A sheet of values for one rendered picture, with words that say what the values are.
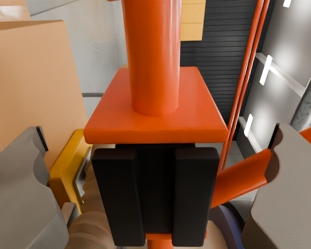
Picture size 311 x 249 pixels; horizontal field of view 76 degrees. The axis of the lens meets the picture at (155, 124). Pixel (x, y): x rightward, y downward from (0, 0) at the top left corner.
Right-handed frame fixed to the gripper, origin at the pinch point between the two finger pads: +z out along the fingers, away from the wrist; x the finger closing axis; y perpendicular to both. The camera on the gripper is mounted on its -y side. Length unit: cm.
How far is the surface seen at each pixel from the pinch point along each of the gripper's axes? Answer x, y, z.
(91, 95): -79, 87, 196
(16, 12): -53, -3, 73
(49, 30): -12.9, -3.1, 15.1
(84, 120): -12.9, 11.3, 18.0
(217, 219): 8.1, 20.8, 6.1
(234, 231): 8.5, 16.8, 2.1
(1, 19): -53, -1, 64
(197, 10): 119, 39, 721
